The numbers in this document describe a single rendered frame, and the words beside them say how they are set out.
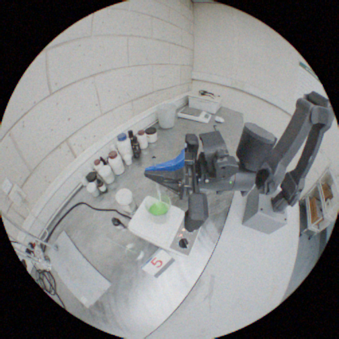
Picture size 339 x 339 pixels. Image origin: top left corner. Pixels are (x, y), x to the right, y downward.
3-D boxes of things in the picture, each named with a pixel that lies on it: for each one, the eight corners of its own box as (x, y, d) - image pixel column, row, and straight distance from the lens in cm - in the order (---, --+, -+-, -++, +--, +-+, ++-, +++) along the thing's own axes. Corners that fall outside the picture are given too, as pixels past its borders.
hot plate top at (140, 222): (182, 210, 39) (182, 208, 38) (165, 245, 35) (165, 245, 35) (147, 196, 41) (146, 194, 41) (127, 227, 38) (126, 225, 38)
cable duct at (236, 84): (320, 138, 204) (322, 132, 204) (321, 140, 200) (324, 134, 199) (192, 78, 165) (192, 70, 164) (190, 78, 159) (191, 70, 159)
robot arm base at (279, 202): (281, 200, 55) (290, 190, 52) (284, 214, 52) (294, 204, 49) (270, 197, 51) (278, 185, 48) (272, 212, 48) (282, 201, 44)
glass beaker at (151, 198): (163, 230, 36) (161, 220, 28) (144, 218, 38) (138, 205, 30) (176, 211, 38) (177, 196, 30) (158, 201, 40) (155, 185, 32)
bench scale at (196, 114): (207, 124, 101) (208, 119, 99) (176, 117, 107) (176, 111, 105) (211, 116, 119) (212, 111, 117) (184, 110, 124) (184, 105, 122)
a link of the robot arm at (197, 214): (215, 155, 33) (221, 134, 30) (231, 229, 23) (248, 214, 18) (183, 153, 31) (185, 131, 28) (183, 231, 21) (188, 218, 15)
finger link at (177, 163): (181, 169, 27) (184, 147, 23) (181, 183, 25) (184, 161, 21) (150, 167, 28) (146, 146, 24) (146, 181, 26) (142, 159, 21)
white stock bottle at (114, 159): (127, 168, 62) (121, 151, 55) (119, 177, 60) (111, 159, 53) (119, 164, 66) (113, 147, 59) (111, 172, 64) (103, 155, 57)
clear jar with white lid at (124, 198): (126, 198, 52) (120, 186, 46) (139, 202, 50) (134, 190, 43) (120, 210, 51) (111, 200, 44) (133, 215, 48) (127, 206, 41)
